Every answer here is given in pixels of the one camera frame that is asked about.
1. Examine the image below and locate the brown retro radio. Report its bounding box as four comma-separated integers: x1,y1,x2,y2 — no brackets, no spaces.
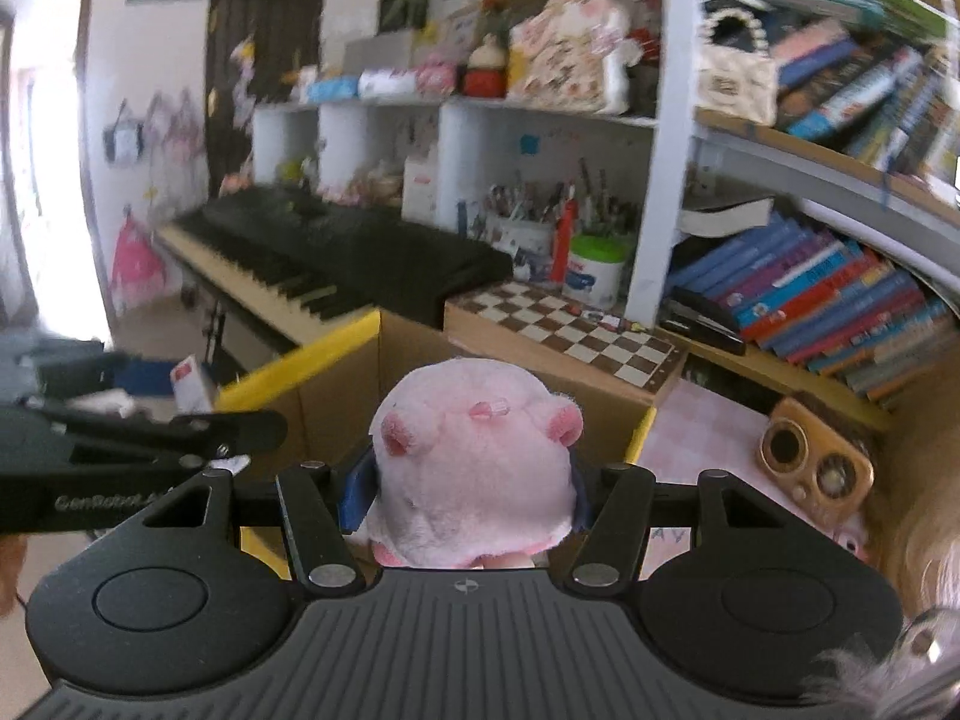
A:
757,396,877,524

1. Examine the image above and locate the white tissue pack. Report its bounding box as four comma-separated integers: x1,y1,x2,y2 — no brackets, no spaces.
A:
358,67,417,98

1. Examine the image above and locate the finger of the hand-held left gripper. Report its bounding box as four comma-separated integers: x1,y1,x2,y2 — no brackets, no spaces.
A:
30,349,179,407
0,405,290,470

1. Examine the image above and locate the white cubby shelf unit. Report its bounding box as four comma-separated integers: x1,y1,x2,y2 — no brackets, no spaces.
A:
251,94,661,293

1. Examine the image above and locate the blue wipes pack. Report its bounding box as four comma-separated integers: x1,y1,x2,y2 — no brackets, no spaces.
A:
307,75,359,102

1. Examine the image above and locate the small white red box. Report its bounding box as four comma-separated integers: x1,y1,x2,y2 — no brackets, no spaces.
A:
171,356,220,415

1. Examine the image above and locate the pink checked tablecloth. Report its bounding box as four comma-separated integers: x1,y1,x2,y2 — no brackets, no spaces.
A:
636,379,893,563

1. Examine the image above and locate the pink hanging bag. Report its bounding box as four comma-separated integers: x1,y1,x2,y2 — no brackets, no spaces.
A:
111,206,167,308

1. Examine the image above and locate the fluffy tan cat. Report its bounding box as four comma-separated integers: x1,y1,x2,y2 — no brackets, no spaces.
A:
799,360,960,720

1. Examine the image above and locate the bunch of pens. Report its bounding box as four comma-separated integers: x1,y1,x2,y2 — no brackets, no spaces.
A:
484,165,638,237

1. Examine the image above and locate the dark flat object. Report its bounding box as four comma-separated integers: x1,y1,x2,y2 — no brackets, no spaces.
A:
660,286,749,357

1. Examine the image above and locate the white carton with red label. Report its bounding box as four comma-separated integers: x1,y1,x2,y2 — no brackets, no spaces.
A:
401,154,441,226

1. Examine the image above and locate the grey storage box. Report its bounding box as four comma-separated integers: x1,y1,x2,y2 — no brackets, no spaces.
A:
345,36,413,72

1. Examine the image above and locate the wooden chessboard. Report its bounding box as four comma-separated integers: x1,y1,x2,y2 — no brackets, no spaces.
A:
442,281,689,407

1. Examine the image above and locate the black keyboard stand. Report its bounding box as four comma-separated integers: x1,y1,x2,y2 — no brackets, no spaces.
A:
180,277,230,380

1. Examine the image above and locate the white pen cup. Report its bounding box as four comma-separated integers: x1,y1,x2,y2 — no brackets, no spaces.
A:
484,211,557,263

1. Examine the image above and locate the white handbag with pearl handle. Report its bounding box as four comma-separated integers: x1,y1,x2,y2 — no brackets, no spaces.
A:
696,7,781,128

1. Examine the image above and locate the black electronic keyboard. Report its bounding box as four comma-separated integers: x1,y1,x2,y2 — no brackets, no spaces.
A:
154,186,517,355

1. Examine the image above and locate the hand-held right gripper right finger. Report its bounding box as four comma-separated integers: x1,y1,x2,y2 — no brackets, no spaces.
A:
562,454,773,593

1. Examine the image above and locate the row of leaning colourful books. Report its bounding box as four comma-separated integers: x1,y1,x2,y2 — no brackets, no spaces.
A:
667,210,957,410

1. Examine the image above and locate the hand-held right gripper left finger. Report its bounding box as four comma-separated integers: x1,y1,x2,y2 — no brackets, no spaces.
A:
139,456,378,593

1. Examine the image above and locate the white wooden bookshelf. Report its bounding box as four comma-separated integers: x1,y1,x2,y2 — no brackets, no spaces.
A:
626,0,960,436

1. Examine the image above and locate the red round doll figure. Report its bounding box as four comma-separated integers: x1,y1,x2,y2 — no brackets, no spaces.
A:
461,34,509,98

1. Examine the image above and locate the yellow cardboard box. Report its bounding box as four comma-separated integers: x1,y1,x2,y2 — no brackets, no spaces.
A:
216,310,659,582

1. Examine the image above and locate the thick book with dark cover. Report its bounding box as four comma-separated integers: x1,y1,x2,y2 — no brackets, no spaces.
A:
679,195,775,239

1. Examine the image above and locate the white tub with green lid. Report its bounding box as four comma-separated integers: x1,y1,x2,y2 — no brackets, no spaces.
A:
562,234,632,310

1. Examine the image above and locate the pink plush pig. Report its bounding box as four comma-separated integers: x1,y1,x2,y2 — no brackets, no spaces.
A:
367,358,590,569

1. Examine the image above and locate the small pink box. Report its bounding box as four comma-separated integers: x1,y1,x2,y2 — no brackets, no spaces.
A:
416,60,458,97

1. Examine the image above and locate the row of upright paperback books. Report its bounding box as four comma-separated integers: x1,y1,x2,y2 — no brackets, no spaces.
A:
772,15,960,181

